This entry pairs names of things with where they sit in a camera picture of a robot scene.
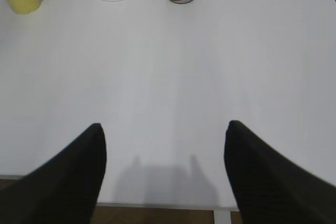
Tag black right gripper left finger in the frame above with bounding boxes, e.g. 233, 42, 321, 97
1, 123, 107, 223

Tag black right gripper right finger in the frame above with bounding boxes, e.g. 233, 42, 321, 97
224, 120, 335, 223

